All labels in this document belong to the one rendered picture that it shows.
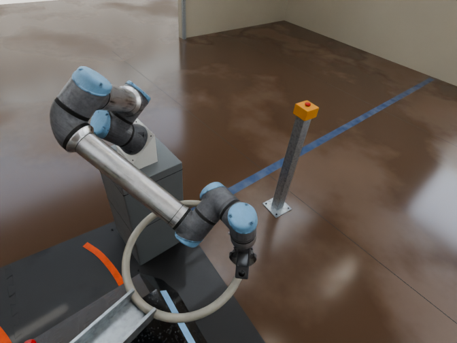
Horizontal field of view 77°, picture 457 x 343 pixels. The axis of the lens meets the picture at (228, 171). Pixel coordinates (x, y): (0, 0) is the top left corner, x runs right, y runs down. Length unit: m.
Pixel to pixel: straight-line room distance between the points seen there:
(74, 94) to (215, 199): 0.55
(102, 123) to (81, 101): 0.59
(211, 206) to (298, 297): 1.52
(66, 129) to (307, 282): 1.96
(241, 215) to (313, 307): 1.55
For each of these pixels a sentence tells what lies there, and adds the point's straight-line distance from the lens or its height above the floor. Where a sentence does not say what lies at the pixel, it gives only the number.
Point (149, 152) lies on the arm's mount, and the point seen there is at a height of 0.94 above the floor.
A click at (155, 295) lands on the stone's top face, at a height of 0.83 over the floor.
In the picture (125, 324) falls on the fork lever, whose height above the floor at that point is 0.98.
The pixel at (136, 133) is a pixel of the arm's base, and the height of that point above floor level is 1.07.
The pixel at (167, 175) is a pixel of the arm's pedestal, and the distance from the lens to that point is 1.83.
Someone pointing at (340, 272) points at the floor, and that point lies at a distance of 2.58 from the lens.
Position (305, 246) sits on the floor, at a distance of 2.60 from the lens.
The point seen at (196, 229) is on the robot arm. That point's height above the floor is 1.26.
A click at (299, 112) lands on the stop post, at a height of 1.04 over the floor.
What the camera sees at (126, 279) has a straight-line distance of 1.21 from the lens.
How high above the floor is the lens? 2.06
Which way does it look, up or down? 42 degrees down
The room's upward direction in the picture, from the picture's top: 6 degrees clockwise
